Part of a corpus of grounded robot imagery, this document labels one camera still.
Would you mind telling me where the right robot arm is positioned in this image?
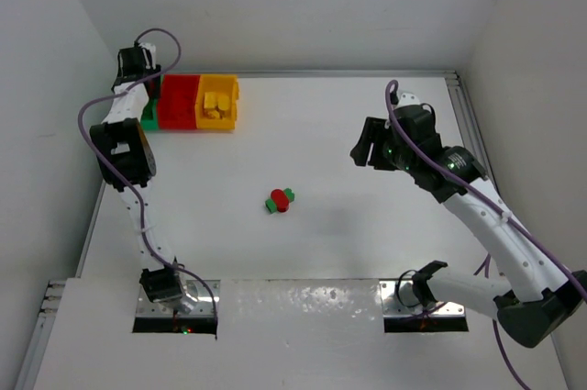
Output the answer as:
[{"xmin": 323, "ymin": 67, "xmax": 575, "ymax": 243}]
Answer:
[{"xmin": 349, "ymin": 104, "xmax": 586, "ymax": 348}]

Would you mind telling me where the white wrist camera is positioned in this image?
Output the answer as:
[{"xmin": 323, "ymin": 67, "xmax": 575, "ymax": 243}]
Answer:
[
  {"xmin": 392, "ymin": 92, "xmax": 421, "ymax": 109},
  {"xmin": 138, "ymin": 42, "xmax": 157, "ymax": 71}
]

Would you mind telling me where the yellow plastic bin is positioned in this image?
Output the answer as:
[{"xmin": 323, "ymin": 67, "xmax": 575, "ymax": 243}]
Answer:
[{"xmin": 194, "ymin": 74, "xmax": 239, "ymax": 131}]

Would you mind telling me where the metal base plate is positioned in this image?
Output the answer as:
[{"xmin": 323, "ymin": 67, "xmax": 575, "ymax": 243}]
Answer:
[
  {"xmin": 379, "ymin": 278, "xmax": 466, "ymax": 319},
  {"xmin": 135, "ymin": 280, "xmax": 219, "ymax": 318}
]

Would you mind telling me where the yellow butterfly round lego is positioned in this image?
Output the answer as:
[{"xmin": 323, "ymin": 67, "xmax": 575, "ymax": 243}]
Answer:
[{"xmin": 216, "ymin": 94, "xmax": 231, "ymax": 117}]

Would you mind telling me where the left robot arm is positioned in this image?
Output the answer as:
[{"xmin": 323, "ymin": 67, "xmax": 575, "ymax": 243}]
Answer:
[{"xmin": 89, "ymin": 42, "xmax": 183, "ymax": 306}]

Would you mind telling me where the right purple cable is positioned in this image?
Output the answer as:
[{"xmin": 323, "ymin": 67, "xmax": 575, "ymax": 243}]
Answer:
[{"xmin": 384, "ymin": 80, "xmax": 587, "ymax": 390}]

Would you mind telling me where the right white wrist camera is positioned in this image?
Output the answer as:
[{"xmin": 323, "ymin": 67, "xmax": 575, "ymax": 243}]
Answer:
[{"xmin": 392, "ymin": 92, "xmax": 421, "ymax": 109}]

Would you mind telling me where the red round lego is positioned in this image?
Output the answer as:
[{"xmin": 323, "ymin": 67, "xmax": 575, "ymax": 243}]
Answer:
[{"xmin": 265, "ymin": 189, "xmax": 290, "ymax": 214}]

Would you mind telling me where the green plastic bin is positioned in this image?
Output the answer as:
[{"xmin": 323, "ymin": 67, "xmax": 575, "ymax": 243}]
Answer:
[{"xmin": 140, "ymin": 99, "xmax": 160, "ymax": 131}]

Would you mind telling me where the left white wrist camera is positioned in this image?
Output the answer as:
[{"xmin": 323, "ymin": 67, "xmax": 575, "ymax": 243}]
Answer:
[{"xmin": 138, "ymin": 42, "xmax": 157, "ymax": 71}]

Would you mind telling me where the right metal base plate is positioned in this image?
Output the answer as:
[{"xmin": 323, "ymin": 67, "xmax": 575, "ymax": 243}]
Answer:
[{"xmin": 379, "ymin": 278, "xmax": 466, "ymax": 319}]

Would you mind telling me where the pale yellow curved lego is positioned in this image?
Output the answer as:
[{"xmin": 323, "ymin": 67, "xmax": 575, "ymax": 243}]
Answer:
[{"xmin": 203, "ymin": 92, "xmax": 220, "ymax": 119}]

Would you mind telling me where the green square lego brick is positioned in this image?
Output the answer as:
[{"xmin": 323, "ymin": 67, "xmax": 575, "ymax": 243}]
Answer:
[{"xmin": 283, "ymin": 188, "xmax": 295, "ymax": 203}]

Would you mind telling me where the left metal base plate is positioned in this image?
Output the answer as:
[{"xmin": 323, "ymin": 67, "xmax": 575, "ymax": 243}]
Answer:
[{"xmin": 135, "ymin": 280, "xmax": 219, "ymax": 318}]

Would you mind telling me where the red plastic bin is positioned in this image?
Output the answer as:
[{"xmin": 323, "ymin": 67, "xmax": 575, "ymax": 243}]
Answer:
[{"xmin": 157, "ymin": 74, "xmax": 200, "ymax": 130}]

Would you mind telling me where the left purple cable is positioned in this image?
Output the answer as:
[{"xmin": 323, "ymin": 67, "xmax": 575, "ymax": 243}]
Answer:
[{"xmin": 77, "ymin": 28, "xmax": 219, "ymax": 322}]

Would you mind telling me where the purple cable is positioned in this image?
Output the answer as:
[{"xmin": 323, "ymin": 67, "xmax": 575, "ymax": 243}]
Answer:
[
  {"xmin": 384, "ymin": 80, "xmax": 587, "ymax": 390},
  {"xmin": 77, "ymin": 28, "xmax": 219, "ymax": 322}
]

